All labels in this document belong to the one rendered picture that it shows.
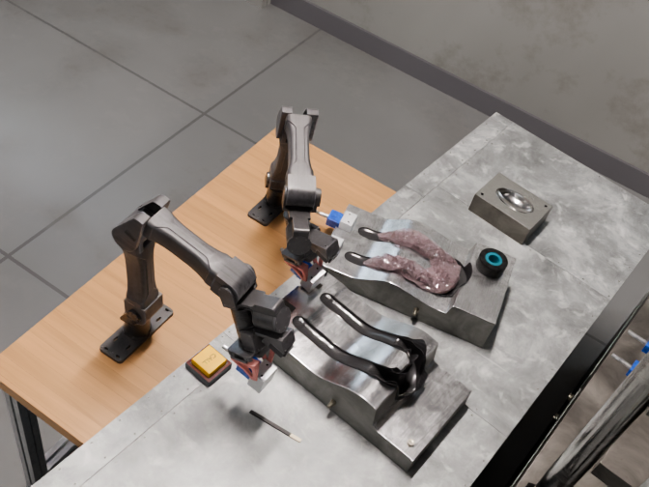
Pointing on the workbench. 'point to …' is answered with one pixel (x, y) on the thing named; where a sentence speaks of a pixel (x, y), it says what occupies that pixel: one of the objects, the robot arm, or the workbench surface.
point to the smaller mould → (510, 208)
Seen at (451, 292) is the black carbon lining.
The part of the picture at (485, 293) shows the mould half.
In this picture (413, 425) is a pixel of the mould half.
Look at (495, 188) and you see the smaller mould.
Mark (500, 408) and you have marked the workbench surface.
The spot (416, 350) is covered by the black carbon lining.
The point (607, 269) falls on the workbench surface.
